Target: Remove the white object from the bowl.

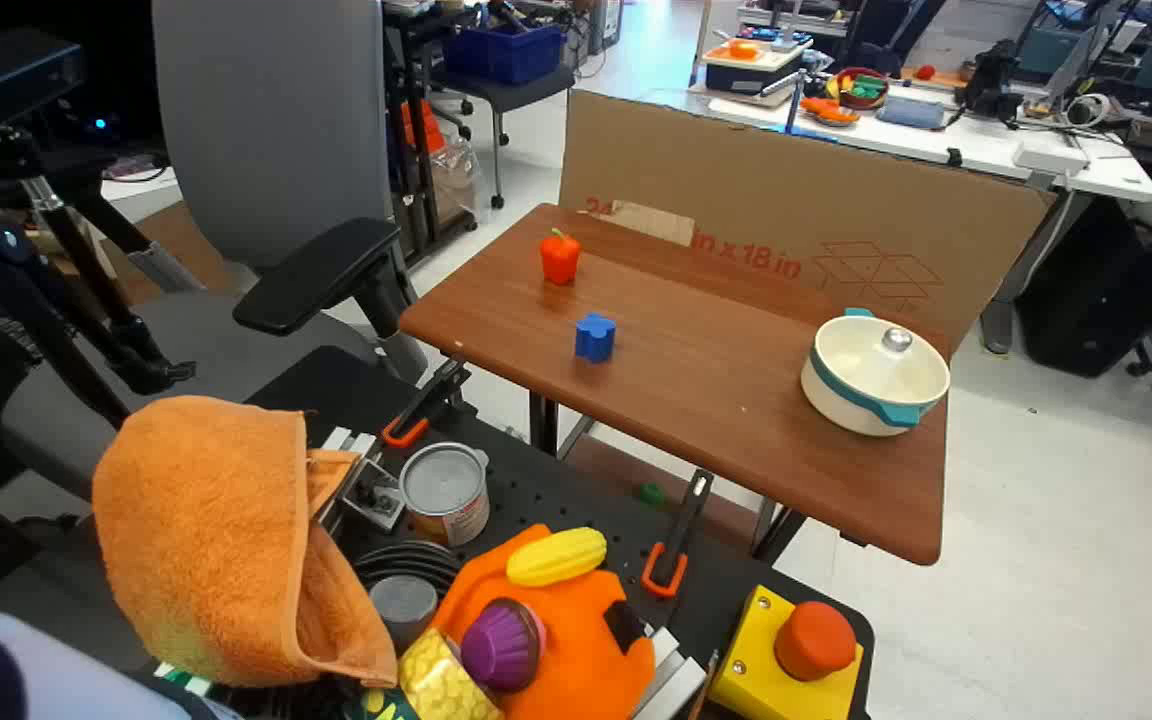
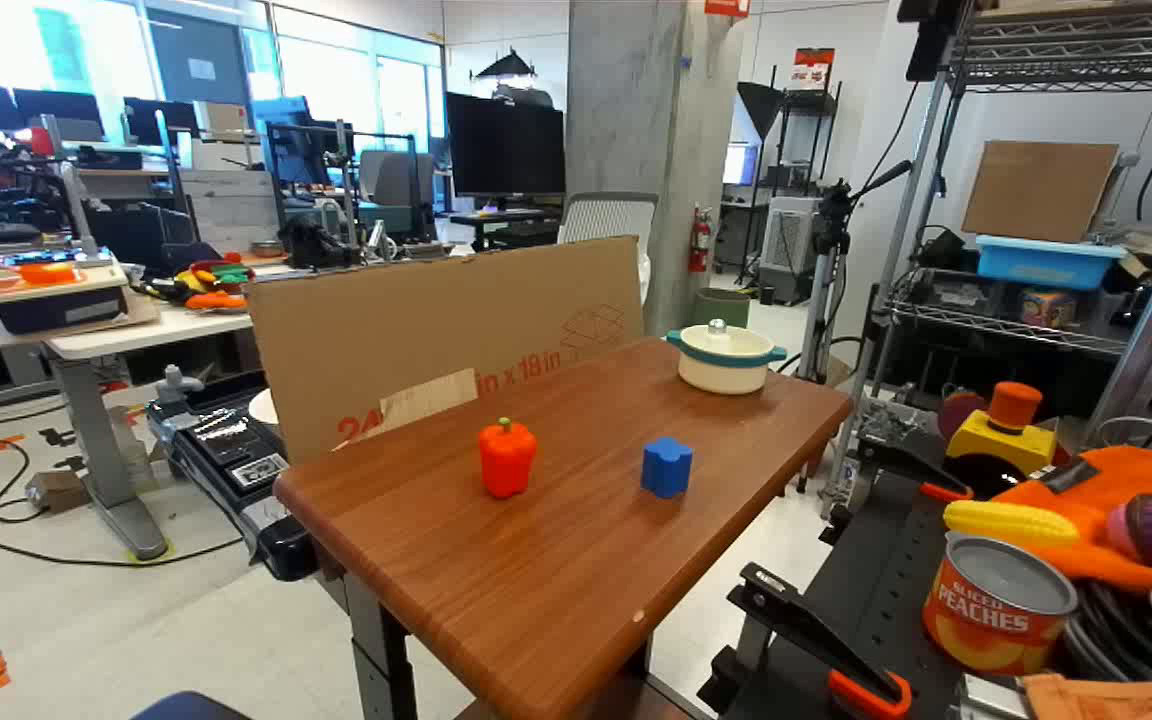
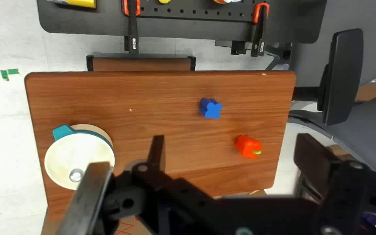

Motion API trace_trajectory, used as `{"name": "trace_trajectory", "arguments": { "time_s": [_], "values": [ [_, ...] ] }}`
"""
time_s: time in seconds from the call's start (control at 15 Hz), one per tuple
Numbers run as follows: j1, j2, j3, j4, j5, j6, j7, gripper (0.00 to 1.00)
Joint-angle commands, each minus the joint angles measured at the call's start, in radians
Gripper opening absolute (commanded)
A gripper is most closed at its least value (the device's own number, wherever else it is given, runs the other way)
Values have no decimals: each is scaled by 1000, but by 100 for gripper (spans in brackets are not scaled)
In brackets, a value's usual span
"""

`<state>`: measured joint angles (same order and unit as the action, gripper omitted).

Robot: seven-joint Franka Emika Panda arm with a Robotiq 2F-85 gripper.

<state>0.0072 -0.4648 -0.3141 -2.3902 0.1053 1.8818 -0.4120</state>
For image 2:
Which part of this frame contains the blue plastic bin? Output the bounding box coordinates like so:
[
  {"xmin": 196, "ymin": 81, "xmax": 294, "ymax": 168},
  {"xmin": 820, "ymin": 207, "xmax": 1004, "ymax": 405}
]
[{"xmin": 976, "ymin": 236, "xmax": 1120, "ymax": 292}]

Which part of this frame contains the brown cardboard board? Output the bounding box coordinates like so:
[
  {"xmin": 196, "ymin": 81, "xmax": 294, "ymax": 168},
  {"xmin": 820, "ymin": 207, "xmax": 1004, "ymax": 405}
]
[{"xmin": 248, "ymin": 236, "xmax": 645, "ymax": 459}]

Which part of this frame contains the box with orange item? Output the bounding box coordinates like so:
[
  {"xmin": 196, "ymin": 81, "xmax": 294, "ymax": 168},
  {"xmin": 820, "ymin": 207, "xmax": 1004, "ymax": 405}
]
[{"xmin": 0, "ymin": 260, "xmax": 126, "ymax": 334}]

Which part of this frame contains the orange cloth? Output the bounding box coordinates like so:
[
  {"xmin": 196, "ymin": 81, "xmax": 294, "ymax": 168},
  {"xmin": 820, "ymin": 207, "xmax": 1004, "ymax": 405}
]
[{"xmin": 999, "ymin": 445, "xmax": 1152, "ymax": 594}]

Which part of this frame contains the grey side desk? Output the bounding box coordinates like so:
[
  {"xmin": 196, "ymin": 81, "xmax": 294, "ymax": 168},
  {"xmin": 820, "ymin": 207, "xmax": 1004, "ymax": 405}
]
[{"xmin": 0, "ymin": 303, "xmax": 251, "ymax": 561}]

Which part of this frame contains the orange toy bell pepper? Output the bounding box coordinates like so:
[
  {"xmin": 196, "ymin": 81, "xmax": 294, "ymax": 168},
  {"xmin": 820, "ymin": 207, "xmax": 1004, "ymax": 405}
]
[{"xmin": 478, "ymin": 417, "xmax": 539, "ymax": 500}]

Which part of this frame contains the red fire extinguisher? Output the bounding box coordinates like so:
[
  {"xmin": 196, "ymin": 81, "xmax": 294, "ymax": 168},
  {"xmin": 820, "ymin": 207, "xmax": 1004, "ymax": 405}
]
[{"xmin": 687, "ymin": 207, "xmax": 710, "ymax": 274}]

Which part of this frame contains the blue toy block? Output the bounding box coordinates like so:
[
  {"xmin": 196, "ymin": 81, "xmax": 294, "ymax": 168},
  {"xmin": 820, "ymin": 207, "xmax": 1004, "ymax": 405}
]
[{"xmin": 640, "ymin": 439, "xmax": 692, "ymax": 500}]

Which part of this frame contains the white lid object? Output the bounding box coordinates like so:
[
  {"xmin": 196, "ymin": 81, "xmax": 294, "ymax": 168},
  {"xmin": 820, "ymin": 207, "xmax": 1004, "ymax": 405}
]
[{"xmin": 678, "ymin": 320, "xmax": 772, "ymax": 359}]

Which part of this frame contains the cream bowl with teal rim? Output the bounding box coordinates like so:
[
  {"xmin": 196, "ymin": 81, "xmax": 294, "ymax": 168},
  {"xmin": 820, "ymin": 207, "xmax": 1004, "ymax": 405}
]
[{"xmin": 669, "ymin": 331, "xmax": 783, "ymax": 394}]

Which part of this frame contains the black floor cable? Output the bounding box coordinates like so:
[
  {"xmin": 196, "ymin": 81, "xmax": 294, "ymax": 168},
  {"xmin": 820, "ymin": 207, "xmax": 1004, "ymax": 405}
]
[{"xmin": 0, "ymin": 439, "xmax": 248, "ymax": 573}]

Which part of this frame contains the yellow toy corn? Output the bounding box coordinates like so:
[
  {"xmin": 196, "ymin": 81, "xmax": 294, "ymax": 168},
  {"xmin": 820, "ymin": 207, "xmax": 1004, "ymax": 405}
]
[{"xmin": 942, "ymin": 500, "xmax": 1079, "ymax": 544}]

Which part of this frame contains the peaches tin can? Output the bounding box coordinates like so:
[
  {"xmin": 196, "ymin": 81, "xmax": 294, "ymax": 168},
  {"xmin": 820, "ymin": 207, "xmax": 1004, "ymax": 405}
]
[{"xmin": 920, "ymin": 530, "xmax": 1079, "ymax": 675}]

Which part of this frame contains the black orange clamp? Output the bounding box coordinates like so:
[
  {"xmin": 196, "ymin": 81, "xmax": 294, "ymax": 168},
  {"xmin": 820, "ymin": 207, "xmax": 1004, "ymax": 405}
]
[{"xmin": 726, "ymin": 564, "xmax": 914, "ymax": 720}]

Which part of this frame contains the camera on tripod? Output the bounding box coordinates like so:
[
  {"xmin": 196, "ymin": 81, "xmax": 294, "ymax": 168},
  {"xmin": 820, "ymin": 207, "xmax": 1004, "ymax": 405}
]
[{"xmin": 797, "ymin": 159, "xmax": 911, "ymax": 380}]

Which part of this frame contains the metal wire shelf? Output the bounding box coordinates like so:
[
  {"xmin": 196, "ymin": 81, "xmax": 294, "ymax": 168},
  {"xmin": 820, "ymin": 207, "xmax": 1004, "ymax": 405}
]
[{"xmin": 863, "ymin": 0, "xmax": 1152, "ymax": 420}]

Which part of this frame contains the cardboard sheet on shelf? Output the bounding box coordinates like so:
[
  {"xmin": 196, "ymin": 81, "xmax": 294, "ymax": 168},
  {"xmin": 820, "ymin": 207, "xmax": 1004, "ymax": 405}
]
[{"xmin": 963, "ymin": 140, "xmax": 1116, "ymax": 238}]

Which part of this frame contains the yellow block with orange knob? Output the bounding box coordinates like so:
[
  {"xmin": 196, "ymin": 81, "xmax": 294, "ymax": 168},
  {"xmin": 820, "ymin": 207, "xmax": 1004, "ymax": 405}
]
[{"xmin": 942, "ymin": 380, "xmax": 1060, "ymax": 475}]

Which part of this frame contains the black monitor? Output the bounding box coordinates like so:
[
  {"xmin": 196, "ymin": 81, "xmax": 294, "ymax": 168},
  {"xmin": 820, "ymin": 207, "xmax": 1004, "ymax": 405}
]
[{"xmin": 445, "ymin": 92, "xmax": 562, "ymax": 197}]

